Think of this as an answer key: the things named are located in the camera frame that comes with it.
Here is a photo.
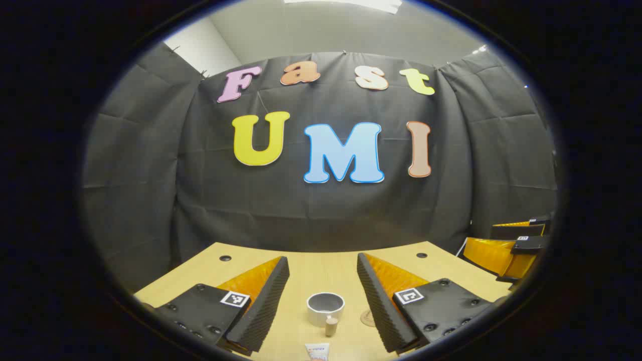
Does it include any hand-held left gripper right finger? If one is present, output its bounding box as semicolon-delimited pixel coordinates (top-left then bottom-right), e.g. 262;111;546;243
357;252;502;354

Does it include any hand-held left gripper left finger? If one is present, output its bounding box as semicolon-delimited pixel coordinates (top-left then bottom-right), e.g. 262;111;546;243
140;256;291;357

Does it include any white cup with wooden handle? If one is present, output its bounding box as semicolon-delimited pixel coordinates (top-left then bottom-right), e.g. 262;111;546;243
306;292;346;337

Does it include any white toothpaste tube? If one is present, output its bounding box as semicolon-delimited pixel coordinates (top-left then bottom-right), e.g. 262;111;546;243
304;343;331;361

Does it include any light wooden desktop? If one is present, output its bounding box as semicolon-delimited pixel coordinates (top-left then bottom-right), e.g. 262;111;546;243
133;242;512;361

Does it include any ceiling light panel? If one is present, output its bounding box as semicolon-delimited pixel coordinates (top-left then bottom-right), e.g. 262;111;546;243
283;0;403;15

